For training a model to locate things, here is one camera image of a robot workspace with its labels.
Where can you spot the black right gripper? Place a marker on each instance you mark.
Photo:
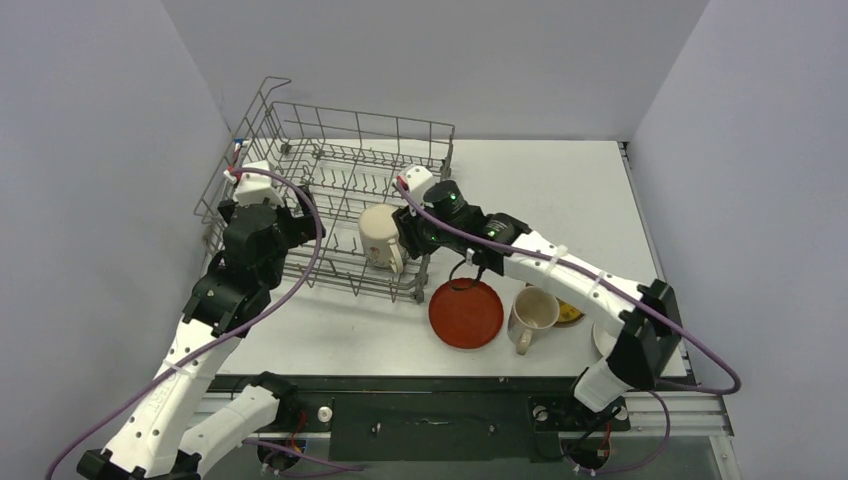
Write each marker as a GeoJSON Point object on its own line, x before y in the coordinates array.
{"type": "Point", "coordinates": [406, 224]}

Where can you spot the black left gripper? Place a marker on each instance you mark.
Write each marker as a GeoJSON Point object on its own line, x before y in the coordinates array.
{"type": "Point", "coordinates": [304, 227]}

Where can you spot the cream mug with floral print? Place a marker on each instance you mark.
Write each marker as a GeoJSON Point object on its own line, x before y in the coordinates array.
{"type": "Point", "coordinates": [379, 236]}

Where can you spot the red plastic plate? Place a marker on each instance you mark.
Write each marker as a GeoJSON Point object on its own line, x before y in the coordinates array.
{"type": "Point", "coordinates": [466, 316]}

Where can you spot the cream mug with dragon print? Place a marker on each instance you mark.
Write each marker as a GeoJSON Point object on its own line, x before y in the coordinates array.
{"type": "Point", "coordinates": [532, 313]}

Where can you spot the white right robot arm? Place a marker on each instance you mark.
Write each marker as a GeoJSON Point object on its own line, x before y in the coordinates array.
{"type": "Point", "coordinates": [636, 315]}

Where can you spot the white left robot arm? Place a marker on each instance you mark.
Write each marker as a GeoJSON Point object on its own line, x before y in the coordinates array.
{"type": "Point", "coordinates": [224, 304]}

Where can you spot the yellow patterned plate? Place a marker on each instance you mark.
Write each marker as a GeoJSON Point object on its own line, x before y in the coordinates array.
{"type": "Point", "coordinates": [568, 315]}

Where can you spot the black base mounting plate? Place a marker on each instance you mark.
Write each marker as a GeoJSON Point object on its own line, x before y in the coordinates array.
{"type": "Point", "coordinates": [441, 418]}

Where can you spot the white bowl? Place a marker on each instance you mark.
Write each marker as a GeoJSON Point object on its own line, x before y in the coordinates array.
{"type": "Point", "coordinates": [603, 341]}

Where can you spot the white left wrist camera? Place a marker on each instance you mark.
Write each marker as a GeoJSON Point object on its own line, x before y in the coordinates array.
{"type": "Point", "coordinates": [251, 188]}

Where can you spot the grey wire dish rack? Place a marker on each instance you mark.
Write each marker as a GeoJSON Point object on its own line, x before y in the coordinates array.
{"type": "Point", "coordinates": [348, 159]}

